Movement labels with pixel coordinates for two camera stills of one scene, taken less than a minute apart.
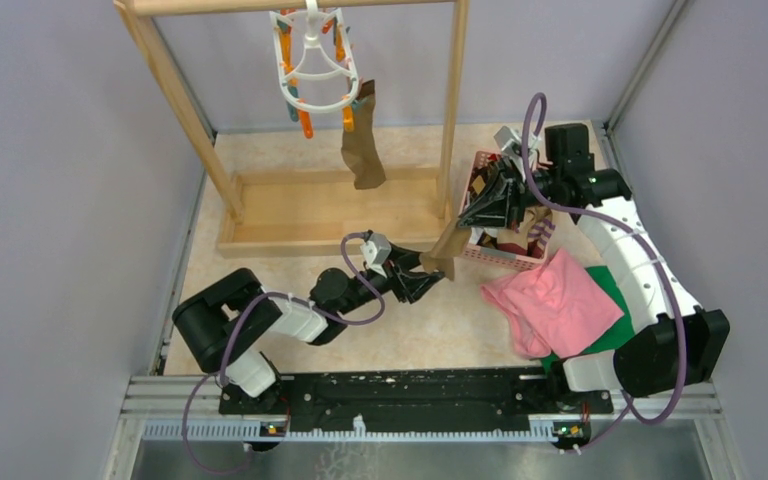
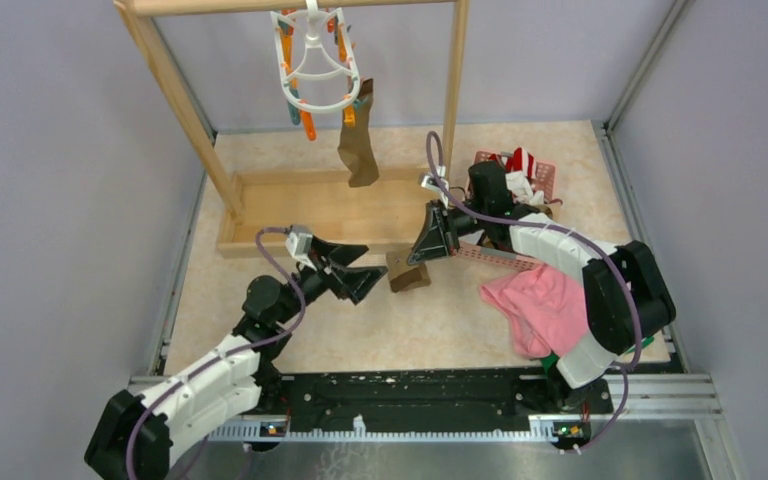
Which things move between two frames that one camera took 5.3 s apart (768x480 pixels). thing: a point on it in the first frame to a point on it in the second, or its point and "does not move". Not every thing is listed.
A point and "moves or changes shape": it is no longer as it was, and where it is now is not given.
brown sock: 360,147 does not move
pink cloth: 559,305 does not move
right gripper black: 502,200 to 435,241
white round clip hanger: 316,64 does not move
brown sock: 453,243 moves or changes shape
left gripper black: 405,284 to 356,281
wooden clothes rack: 281,212 does not move
